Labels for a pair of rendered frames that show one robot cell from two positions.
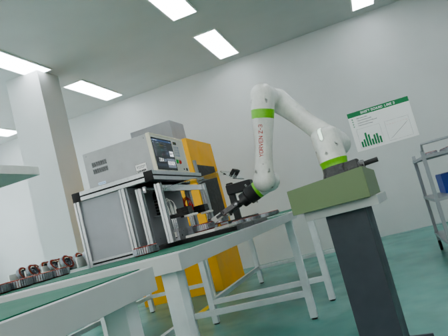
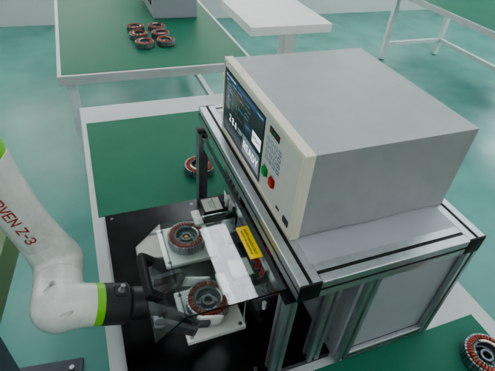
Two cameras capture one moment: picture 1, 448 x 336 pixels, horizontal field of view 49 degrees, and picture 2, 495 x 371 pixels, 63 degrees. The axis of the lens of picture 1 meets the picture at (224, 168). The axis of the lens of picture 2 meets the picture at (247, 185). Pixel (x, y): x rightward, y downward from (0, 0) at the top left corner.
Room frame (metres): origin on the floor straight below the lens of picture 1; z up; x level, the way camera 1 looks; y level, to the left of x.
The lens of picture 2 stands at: (3.14, -0.23, 1.70)
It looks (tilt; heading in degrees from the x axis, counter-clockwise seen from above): 39 degrees down; 140
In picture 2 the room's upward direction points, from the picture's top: 5 degrees clockwise
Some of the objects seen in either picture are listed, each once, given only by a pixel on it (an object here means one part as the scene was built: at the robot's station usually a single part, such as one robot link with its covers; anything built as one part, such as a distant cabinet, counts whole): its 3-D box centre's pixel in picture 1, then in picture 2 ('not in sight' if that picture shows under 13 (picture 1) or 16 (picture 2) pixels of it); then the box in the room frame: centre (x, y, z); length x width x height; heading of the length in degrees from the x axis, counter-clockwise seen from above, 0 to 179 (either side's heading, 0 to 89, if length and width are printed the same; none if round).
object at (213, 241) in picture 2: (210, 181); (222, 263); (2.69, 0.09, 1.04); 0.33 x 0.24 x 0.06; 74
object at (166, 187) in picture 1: (183, 187); (235, 202); (2.54, 0.23, 1.03); 0.62 x 0.01 x 0.03; 164
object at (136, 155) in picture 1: (139, 164); (330, 128); (2.62, 0.44, 1.22); 0.44 x 0.39 x 0.20; 164
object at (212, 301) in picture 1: (280, 252); not in sight; (4.85, -0.32, 0.37); 1.85 x 1.10 x 0.75; 164
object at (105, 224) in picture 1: (107, 229); not in sight; (2.31, 0.61, 0.91); 0.28 x 0.03 x 0.32; 74
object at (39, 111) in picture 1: (59, 197); not in sight; (6.29, 2.18, 1.65); 0.50 x 0.45 x 3.30; 74
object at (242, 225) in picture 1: (211, 233); (202, 277); (2.52, 0.15, 0.76); 0.64 x 0.47 x 0.02; 164
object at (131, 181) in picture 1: (143, 186); (317, 167); (2.60, 0.44, 1.09); 0.68 x 0.44 x 0.05; 164
